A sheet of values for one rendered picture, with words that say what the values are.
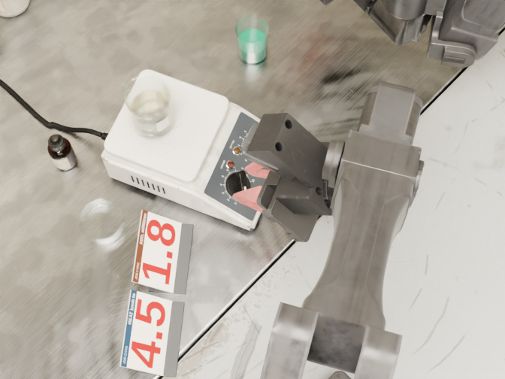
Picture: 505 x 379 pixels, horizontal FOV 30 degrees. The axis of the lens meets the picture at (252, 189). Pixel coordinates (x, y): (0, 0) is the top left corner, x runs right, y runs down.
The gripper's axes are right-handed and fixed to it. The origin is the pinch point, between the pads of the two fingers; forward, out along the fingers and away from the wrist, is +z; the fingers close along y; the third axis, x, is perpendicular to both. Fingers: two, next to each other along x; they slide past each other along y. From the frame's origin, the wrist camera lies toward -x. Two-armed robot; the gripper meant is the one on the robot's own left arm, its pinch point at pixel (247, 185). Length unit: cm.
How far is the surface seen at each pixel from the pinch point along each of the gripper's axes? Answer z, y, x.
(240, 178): 6.0, -2.9, 3.6
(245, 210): 6.7, -0.3, 6.8
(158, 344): 10.8, 18.3, 6.4
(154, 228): 14.3, 5.8, 1.1
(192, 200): 10.9, 1.2, 2.1
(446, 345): -11.9, 5.3, 27.9
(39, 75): 34.4, -8.9, -12.4
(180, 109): 12.0, -7.7, -4.5
